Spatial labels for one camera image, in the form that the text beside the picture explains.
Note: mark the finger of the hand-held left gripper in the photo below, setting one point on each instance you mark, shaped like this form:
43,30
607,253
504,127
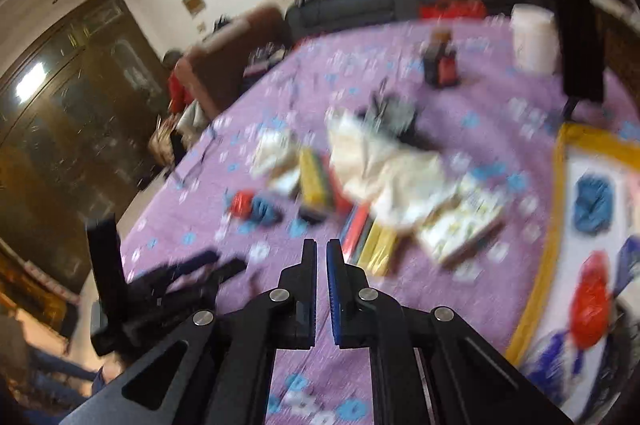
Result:
195,262
225,272

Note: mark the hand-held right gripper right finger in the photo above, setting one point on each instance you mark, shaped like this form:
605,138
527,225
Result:
334,300

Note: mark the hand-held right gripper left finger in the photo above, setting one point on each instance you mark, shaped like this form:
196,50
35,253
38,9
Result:
309,300

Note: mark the red and yellow sponge pack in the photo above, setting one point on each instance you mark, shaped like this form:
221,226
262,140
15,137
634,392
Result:
375,250

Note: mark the blue cloth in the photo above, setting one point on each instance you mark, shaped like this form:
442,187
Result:
266,211
592,205

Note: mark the red green yellow sponge pack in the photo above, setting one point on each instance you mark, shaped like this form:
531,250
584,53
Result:
317,177

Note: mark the white plastic bag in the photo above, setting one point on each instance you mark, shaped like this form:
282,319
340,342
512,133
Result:
370,160

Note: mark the white packet with green print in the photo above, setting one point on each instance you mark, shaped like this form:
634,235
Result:
460,225

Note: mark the yellow cardboard box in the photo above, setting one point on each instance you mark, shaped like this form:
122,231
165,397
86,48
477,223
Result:
550,225

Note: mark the small red object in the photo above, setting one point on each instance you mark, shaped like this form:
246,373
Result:
242,202

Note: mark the person's leg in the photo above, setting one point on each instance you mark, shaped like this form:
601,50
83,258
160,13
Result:
60,370

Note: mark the dark wooden glass cabinet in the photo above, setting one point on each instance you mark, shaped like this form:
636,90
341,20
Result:
75,130

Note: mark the black cylindrical motor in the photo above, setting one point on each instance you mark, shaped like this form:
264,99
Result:
400,115

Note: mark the brown armchair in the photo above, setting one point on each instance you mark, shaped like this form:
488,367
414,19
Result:
235,40

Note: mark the purple floral blanket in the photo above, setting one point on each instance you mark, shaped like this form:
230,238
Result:
490,105

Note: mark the red plastic bag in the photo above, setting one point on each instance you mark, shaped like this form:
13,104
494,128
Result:
590,300

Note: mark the black bottle with red label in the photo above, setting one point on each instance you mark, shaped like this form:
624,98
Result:
440,65

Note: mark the black sofa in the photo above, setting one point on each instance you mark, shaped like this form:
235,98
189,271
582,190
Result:
380,0

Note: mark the white plastic bucket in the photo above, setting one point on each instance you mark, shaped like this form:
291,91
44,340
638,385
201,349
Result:
532,40

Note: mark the black phone on stand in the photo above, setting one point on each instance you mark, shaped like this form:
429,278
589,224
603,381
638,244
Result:
580,45

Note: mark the small yellow wall plaque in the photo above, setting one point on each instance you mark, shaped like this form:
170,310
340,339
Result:
194,2

